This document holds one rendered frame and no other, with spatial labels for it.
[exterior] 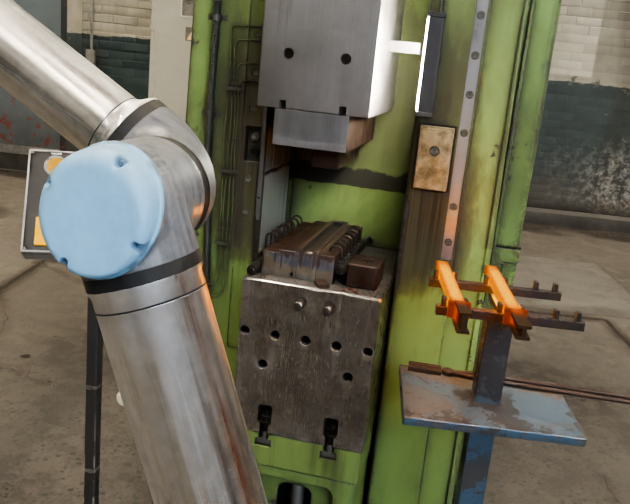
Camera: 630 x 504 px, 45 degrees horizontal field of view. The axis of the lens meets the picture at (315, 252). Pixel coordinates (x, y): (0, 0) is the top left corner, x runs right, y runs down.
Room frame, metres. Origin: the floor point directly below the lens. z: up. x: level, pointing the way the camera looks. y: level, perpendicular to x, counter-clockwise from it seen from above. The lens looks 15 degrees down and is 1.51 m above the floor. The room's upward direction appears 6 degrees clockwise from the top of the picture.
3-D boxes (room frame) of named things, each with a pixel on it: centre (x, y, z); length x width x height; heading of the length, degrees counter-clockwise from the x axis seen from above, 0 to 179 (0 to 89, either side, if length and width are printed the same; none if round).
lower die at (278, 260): (2.18, 0.00, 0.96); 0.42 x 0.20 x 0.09; 168
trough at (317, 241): (2.18, -0.03, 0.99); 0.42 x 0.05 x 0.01; 168
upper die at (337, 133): (2.18, 0.00, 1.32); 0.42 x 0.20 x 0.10; 168
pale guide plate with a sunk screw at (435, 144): (2.04, -0.29, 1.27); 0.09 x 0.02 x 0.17; 78
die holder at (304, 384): (2.18, -0.06, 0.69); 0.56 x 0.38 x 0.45; 168
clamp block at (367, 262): (2.00, -0.14, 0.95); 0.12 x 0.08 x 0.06; 168
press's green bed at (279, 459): (2.18, -0.06, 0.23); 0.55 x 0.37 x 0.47; 168
